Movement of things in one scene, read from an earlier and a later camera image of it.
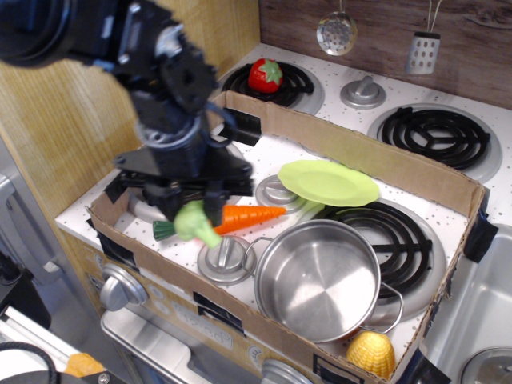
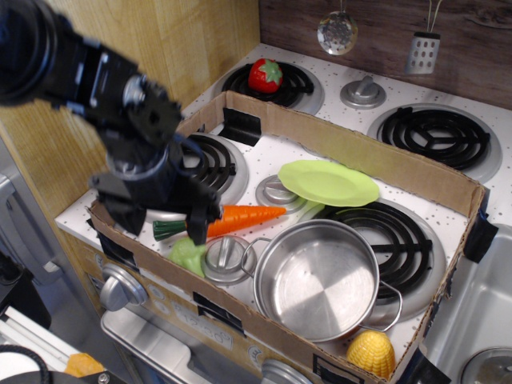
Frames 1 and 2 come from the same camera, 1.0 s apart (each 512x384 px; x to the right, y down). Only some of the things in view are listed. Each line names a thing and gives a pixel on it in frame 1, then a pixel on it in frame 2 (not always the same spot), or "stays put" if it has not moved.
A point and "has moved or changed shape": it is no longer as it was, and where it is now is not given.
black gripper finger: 167,200 → 126,214
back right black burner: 438,135 stays put
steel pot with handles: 320,281 stays put
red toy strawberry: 266,75 stays put
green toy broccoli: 190,222 has moved or changed shape
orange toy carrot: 234,217 stays put
